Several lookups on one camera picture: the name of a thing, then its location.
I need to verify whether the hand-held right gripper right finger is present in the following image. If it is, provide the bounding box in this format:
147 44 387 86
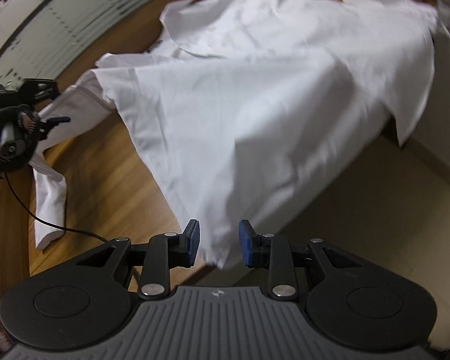
238 219 361 301

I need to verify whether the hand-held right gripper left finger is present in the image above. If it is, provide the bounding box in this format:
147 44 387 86
77 218 201 301

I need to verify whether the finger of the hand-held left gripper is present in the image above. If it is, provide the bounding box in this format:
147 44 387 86
20 78 61 102
35 116 71 136

